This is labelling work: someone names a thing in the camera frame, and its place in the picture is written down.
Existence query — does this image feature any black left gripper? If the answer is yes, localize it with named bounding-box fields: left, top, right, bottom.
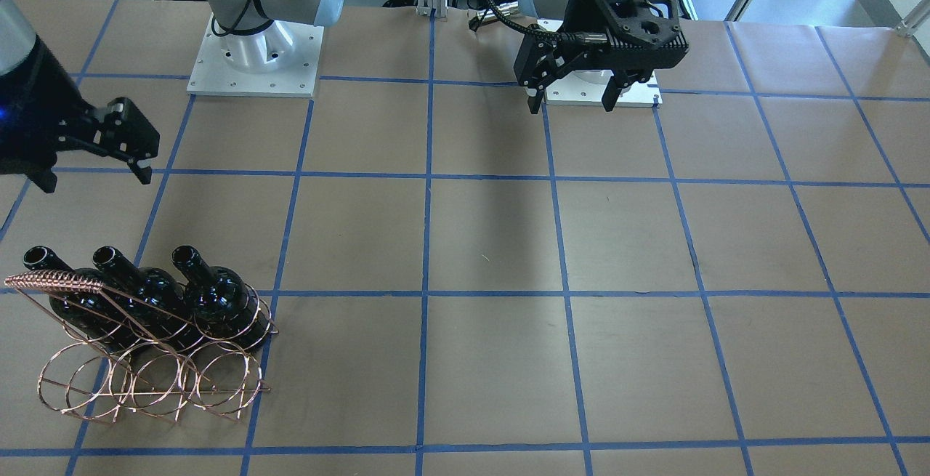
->
left=514, top=0, right=689, bottom=115

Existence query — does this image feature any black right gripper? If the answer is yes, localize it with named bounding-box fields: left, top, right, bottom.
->
left=1, top=40, right=160, bottom=194

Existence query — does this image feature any dark wine bottle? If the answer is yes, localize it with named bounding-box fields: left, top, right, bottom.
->
left=171, top=245, right=270, bottom=351
left=92, top=246, right=205, bottom=352

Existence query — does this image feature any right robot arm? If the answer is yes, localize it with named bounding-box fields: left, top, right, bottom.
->
left=1, top=0, right=344, bottom=193

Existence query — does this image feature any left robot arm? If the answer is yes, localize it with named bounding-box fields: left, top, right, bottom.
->
left=514, top=0, right=689, bottom=114

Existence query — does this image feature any dark wine bottle in basket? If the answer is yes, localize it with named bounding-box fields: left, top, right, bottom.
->
left=92, top=246, right=205, bottom=352

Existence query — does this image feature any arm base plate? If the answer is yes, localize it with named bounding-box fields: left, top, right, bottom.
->
left=545, top=20, right=663, bottom=109
left=187, top=20, right=326, bottom=99

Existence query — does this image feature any copper wire wine basket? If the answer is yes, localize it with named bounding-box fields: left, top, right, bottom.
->
left=4, top=270, right=270, bottom=423

